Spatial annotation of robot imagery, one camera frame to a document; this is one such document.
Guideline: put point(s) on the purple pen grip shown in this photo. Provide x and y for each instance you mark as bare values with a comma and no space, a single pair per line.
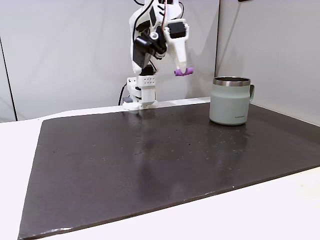
189,71

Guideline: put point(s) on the pale green steel mug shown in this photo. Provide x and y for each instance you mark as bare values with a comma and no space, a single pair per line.
228,105

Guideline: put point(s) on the dark brown table mat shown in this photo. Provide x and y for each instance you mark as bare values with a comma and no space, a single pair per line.
160,175

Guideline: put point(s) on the black camera box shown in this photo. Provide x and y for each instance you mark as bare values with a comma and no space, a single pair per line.
140,51

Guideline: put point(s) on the black object at wall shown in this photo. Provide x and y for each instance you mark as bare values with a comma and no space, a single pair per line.
245,0

